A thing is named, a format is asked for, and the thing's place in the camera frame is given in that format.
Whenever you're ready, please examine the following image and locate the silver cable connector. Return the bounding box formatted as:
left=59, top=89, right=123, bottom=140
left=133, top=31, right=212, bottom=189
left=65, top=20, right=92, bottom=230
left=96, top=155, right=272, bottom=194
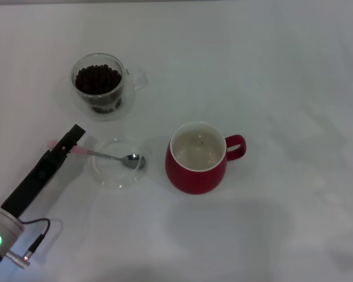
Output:
left=5, top=249, right=32, bottom=267

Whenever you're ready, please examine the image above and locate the coffee beans pile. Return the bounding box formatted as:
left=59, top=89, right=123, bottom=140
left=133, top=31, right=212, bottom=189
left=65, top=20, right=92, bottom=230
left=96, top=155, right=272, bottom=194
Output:
left=74, top=63, right=123, bottom=115

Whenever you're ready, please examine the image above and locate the clear glass saucer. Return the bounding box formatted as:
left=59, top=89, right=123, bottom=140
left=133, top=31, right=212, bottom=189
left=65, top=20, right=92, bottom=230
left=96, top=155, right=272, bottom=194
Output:
left=88, top=137, right=148, bottom=189

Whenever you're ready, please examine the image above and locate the pink handled metal spoon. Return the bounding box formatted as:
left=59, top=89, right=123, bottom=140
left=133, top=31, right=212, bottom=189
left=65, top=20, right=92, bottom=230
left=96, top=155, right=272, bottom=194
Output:
left=48, top=140, right=146, bottom=170

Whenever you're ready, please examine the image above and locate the double-wall glass cup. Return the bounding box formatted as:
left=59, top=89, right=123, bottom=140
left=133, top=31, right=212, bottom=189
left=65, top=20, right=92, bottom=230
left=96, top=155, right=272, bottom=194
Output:
left=69, top=52, right=149, bottom=122

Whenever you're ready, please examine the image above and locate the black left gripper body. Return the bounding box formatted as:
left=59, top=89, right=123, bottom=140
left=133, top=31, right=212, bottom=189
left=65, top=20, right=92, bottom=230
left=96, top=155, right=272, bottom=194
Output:
left=1, top=148, right=66, bottom=220

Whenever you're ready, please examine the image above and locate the red ceramic mug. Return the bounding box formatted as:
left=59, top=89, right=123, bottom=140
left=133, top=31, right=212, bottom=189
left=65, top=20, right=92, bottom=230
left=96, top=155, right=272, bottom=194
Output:
left=164, top=120, right=248, bottom=196

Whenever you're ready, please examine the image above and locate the dark thin cable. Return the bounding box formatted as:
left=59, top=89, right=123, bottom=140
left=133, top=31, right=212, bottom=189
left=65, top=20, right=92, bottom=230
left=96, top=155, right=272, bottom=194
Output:
left=19, top=219, right=52, bottom=254

